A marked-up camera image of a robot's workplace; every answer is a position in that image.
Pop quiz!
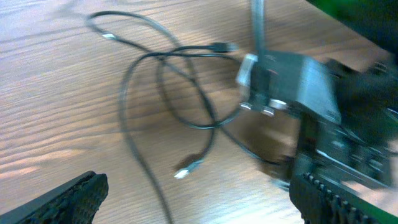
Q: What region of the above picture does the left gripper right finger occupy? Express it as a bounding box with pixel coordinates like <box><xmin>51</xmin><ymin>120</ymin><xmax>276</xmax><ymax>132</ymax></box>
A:
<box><xmin>289</xmin><ymin>173</ymin><xmax>397</xmax><ymax>224</ymax></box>

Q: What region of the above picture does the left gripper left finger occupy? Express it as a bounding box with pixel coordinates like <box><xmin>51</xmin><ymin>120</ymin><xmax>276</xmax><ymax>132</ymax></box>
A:
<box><xmin>1</xmin><ymin>171</ymin><xmax>109</xmax><ymax>224</ymax></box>

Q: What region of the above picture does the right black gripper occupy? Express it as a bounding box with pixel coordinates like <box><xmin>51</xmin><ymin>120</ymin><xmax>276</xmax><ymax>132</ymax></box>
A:
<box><xmin>292</xmin><ymin>58</ymin><xmax>397</xmax><ymax>189</ymax></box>

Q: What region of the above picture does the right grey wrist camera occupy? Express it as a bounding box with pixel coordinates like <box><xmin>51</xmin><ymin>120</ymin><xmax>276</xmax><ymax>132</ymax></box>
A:
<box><xmin>236</xmin><ymin>51</ymin><xmax>341</xmax><ymax>124</ymax></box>

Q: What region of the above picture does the right camera black cable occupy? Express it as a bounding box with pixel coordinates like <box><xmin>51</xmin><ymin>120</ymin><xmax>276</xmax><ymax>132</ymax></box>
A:
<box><xmin>250</xmin><ymin>0</ymin><xmax>268</xmax><ymax>57</ymax></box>

